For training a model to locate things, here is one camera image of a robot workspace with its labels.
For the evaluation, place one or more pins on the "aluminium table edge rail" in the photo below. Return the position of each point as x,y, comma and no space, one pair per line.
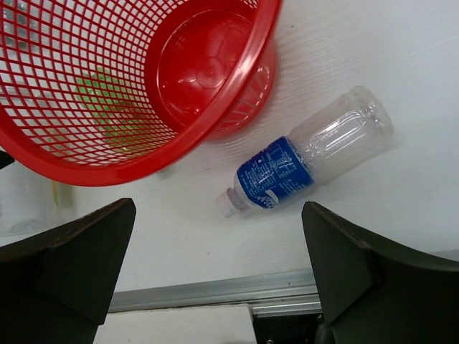
267,295

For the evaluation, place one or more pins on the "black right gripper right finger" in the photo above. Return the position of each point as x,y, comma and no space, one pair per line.
375,290

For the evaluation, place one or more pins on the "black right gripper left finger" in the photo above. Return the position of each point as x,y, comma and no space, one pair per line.
57,286

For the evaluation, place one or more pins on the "clear bottle blue label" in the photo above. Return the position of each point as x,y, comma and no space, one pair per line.
350,130

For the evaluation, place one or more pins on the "red plastic mesh bin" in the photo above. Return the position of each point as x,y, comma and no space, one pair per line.
200,70

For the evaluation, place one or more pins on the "green plastic bottle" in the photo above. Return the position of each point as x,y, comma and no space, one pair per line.
115,112

